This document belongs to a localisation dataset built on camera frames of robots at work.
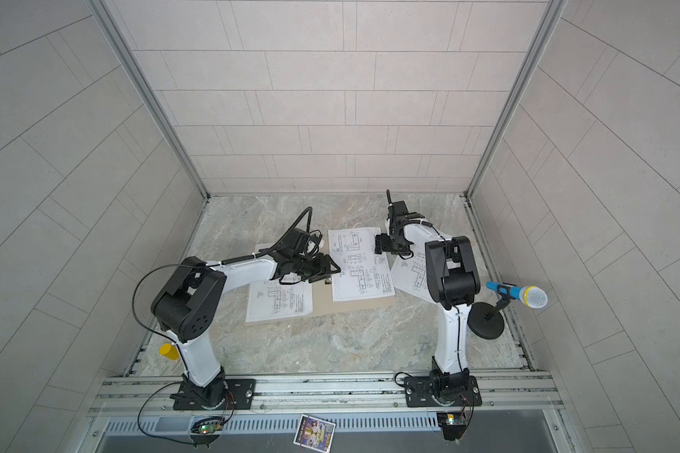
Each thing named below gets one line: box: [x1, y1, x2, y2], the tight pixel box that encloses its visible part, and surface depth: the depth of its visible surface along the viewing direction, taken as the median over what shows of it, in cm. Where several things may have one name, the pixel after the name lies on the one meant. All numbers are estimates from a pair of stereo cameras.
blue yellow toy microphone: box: [485, 281, 548, 309], surface depth 64 cm
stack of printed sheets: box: [390, 244, 437, 304], surface depth 94 cm
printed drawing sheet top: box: [245, 277, 314, 323], surface depth 89 cm
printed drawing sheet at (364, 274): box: [327, 227, 396, 302], surface depth 96 cm
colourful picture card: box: [292, 414, 337, 453], surface depth 66 cm
